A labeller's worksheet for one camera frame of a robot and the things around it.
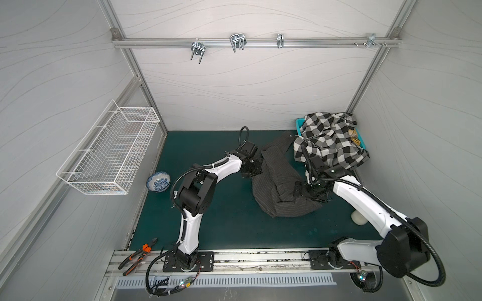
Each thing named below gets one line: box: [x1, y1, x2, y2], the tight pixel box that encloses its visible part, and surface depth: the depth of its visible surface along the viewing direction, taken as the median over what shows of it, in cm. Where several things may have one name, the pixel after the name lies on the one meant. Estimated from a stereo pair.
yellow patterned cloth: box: [348, 127, 361, 147], surface depth 106 cm
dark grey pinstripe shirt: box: [251, 131, 322, 218], surface depth 94 cm
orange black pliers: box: [117, 237, 159, 276], surface depth 76 cm
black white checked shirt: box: [293, 111, 370, 171], surface depth 103 cm
